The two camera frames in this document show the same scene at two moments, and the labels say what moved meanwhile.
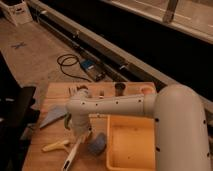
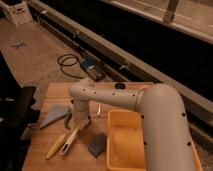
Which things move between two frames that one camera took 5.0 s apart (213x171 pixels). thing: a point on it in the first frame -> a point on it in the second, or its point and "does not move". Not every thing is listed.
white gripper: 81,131 -> 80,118
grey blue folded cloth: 53,113 does not move
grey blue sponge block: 99,146 does not move
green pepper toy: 66,120 does not move
